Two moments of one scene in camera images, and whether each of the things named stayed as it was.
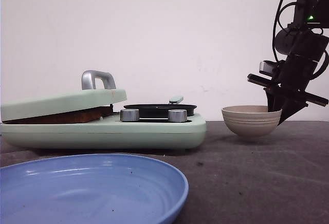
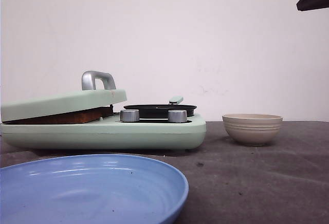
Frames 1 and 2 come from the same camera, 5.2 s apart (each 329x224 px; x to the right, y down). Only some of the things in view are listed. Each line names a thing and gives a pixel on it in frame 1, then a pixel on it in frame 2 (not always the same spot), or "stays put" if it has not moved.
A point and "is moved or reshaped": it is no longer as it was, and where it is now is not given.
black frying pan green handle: [161, 110] stays put
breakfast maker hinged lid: [87, 96] stays put
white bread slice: [81, 116] stays put
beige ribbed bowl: [250, 120] is moved or reshaped
